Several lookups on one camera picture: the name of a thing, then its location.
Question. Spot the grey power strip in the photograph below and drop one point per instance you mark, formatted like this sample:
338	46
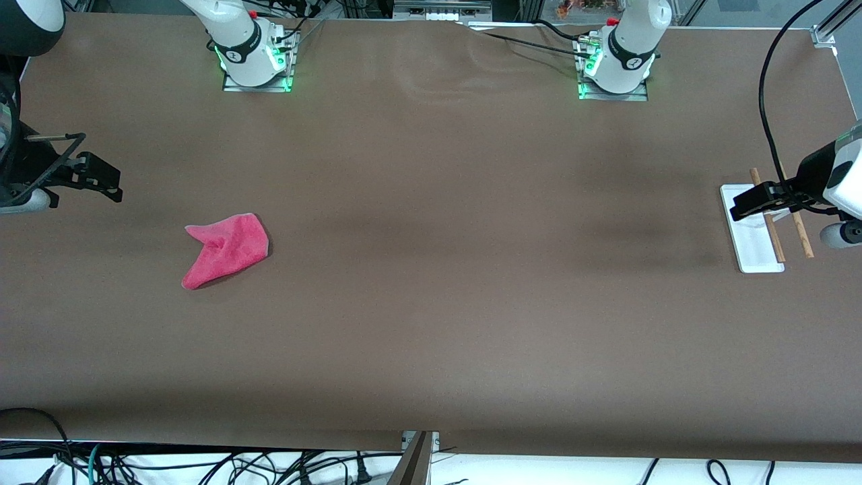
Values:
441	9

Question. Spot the aluminium frame profile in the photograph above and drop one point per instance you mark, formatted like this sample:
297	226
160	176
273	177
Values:
828	27

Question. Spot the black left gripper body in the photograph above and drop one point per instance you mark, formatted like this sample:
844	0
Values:
813	174

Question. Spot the pink microfibre towel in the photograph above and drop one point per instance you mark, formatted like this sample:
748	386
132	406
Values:
229	249

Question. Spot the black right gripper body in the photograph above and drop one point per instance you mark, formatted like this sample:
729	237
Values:
32	170

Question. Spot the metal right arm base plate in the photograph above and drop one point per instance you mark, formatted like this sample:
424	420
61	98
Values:
286	67

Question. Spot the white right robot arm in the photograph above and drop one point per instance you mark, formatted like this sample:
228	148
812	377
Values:
236	34

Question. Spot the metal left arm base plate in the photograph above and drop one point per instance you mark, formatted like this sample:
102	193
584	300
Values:
633	96

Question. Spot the grey metal table post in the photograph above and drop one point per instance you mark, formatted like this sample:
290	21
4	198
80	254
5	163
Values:
411	465

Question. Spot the white rack with wooden bars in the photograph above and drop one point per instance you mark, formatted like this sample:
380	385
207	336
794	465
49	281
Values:
757	249

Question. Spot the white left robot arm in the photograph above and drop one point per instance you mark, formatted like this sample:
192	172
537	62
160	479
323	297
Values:
633	40

